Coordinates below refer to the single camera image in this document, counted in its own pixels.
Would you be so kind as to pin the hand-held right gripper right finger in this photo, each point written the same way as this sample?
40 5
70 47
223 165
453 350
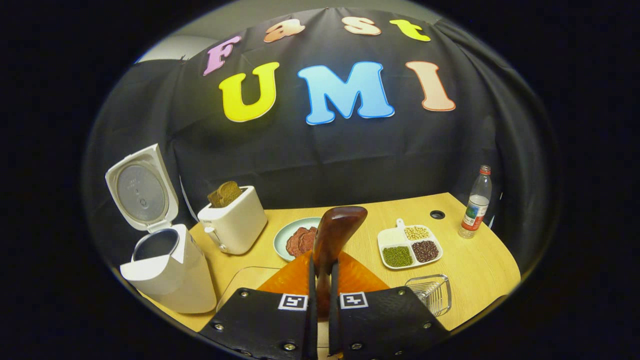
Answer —
385 320

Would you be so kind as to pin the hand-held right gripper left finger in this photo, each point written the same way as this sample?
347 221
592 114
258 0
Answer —
260 320

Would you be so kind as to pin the clear chopstick holder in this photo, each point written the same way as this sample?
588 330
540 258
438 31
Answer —
432 295

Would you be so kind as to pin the white rice cooker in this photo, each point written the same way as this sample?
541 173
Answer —
175 280

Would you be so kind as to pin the brown wooden spoon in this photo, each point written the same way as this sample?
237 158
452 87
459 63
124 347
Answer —
337 225

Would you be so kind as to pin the white divided bean dish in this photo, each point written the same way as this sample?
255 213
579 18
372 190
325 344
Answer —
397 256

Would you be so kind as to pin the pale green plate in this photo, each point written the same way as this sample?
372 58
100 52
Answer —
282 240

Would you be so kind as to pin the red meat slice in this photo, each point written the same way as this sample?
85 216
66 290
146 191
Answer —
295 244
309 239

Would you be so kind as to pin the white toaster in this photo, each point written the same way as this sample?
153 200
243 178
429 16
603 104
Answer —
237 225

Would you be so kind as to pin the black table grommet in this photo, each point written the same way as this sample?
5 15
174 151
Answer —
437 214

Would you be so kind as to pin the brown bread slice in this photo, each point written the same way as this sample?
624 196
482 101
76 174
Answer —
216 198
231 192

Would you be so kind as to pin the clear water bottle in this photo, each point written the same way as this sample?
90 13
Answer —
476 205

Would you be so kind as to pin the black backdrop cloth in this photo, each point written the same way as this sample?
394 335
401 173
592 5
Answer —
320 155

